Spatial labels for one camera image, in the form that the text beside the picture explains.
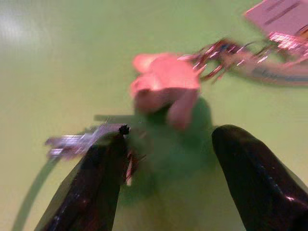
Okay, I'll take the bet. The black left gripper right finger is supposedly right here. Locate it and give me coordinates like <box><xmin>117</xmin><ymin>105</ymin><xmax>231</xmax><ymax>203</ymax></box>
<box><xmin>211</xmin><ymin>124</ymin><xmax>308</xmax><ymax>231</ymax></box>

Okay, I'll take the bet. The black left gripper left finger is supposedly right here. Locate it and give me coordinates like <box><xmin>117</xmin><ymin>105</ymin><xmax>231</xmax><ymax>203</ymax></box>
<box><xmin>35</xmin><ymin>124</ymin><xmax>130</xmax><ymax>231</ymax></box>

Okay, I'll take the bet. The key bunch with pink charm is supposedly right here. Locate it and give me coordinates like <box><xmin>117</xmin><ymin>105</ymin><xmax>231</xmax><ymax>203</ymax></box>
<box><xmin>44</xmin><ymin>32</ymin><xmax>308</xmax><ymax>187</ymax></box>

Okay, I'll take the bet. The white paper card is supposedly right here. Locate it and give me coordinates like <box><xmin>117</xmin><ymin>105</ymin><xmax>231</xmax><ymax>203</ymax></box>
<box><xmin>243</xmin><ymin>0</ymin><xmax>308</xmax><ymax>37</ymax></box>

